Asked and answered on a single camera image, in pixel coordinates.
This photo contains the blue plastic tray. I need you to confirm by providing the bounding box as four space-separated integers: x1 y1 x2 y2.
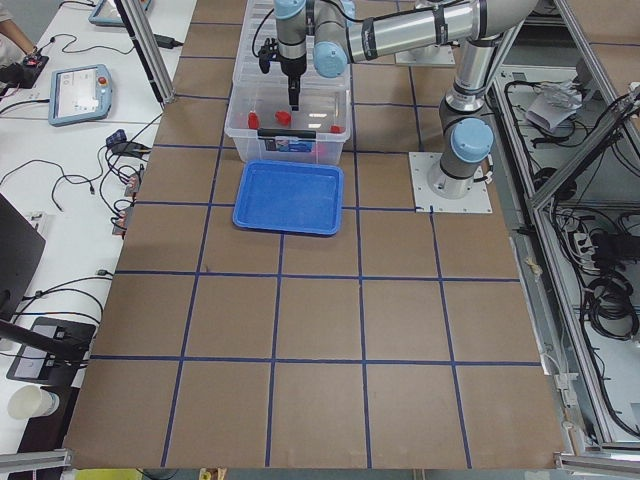
232 160 344 236

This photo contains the black box latch handle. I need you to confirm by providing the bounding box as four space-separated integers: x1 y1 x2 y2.
257 128 317 140

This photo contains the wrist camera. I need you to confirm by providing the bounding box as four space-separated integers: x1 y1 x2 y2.
258 37 279 74

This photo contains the clear plastic box lid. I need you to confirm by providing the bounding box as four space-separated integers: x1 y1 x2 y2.
233 1 355 91

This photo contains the white paper cup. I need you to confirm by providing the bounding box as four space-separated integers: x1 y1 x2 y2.
7 385 60 420

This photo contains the clear plastic storage box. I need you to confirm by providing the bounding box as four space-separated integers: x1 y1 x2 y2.
224 83 352 165

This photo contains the aluminium frame post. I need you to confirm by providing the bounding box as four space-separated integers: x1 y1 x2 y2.
115 0 175 105

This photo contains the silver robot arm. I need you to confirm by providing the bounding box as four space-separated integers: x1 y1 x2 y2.
255 0 536 200

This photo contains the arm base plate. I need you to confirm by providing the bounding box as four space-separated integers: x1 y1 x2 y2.
409 152 493 214

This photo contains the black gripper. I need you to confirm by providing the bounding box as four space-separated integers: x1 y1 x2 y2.
278 41 306 111

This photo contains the blue teach pendant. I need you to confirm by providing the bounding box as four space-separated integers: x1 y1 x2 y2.
48 64 113 127
88 0 156 27

